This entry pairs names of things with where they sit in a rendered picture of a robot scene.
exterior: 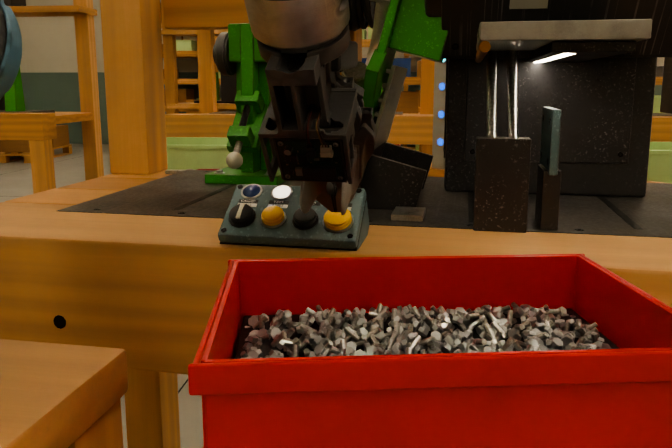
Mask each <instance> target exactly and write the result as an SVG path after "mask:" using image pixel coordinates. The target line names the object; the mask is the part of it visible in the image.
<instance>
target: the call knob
mask: <svg viewBox="0 0 672 448"><path fill-rule="evenodd" d="M253 217H254V212H253V209H252V207H251V206H249V205H247V204H245V203H241V204H238V205H236V206H234V207H233V208H232V209H231V210H230V212H229V218H230V220H231V222H232V223H233V224H236V225H243V224H246V223H248V222H250V221H251V220H252V219H253Z"/></svg>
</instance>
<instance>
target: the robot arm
mask: <svg viewBox="0 0 672 448"><path fill-rule="evenodd" d="M244 1H245V6H246V10H247V14H248V19H249V23H250V27H251V32H252V33H253V35H254V37H255V38H256V39H257V43H258V47H259V52H260V55H261V57H262V58H263V59H264V60H265V61H266V62H267V66H266V68H265V74H266V78H267V83H268V87H269V92H270V96H271V101H270V104H269V107H268V109H267V112H266V114H265V117H264V120H263V122H262V125H261V127H260V130H259V133H258V136H259V140H260V144H261V148H262V152H263V156H264V160H265V164H266V168H267V172H268V176H269V180H270V182H274V179H275V176H276V172H277V169H278V166H279V169H280V173H281V177H282V179H283V180H285V181H301V189H300V208H301V211H302V212H303V213H305V214H306V213H308V211H309V210H310V208H311V206H312V204H313V203H314V201H315V199H316V200H317V201H318V202H319V203H321V204H322V205H323V206H324V207H325V208H327V209H328V210H329V211H331V212H341V215H344V214H345V213H346V211H347V207H348V204H349V203H350V202H351V200H352V199H353V197H354V195H355V193H356V191H357V188H358V186H359V184H360V182H361V180H362V177H363V172H364V169H365V166H366V164H367V162H368V161H369V159H370V157H371V156H372V154H373V151H374V147H375V141H376V127H375V123H374V120H373V116H372V113H373V108H372V107H364V101H363V96H364V91H365V89H364V88H362V87H360V86H359V85H357V84H356V83H354V77H343V76H342V75H340V73H341V72H342V71H344V70H345V69H349V68H354V67H356V66H357V65H358V44H357V42H355V41H350V40H351V38H350V29H349V20H350V11H349V1H348V0H244ZM21 58H22V37H21V31H20V27H19V24H18V21H17V19H16V16H15V14H14V13H13V11H12V9H11V8H10V7H9V6H6V5H5V4H4V0H0V100H1V98H2V97H3V96H4V95H5V93H6V92H8V91H9V90H10V88H11V87H12V85H13V83H14V81H15V79H16V77H17V74H18V71H19V68H20V64H21ZM268 138H269V142H270V146H271V150H272V154H273V158H272V161H271V163H270V159H269V155H268V151H267V147H266V144H267V141H268ZM331 182H335V184H336V188H335V186H333V184H332V183H331Z"/></svg>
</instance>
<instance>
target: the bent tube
mask: <svg viewBox="0 0 672 448"><path fill-rule="evenodd" d="M369 1H373V2H376V7H375V15H374V24H373V32H372V37H371V42H370V47H369V51H368V55H367V59H366V63H365V64H366V65H367V66H368V63H369V61H370V59H371V57H372V55H373V53H374V50H375V49H377V47H378V44H379V40H380V36H381V33H382V29H383V25H384V22H385V18H386V14H387V10H388V7H389V3H390V0H369Z"/></svg>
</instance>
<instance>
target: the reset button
mask: <svg viewBox="0 0 672 448"><path fill-rule="evenodd" d="M261 218H262V221H263V223H264V224H266V225H269V226H274V225H277V224H279V223H281V222H282V221H283V219H284V212H283V209H282V208H280V207H279V206H275V205H273V206H269V207H267V208H265V209H264V210H263V212H262V214H261Z"/></svg>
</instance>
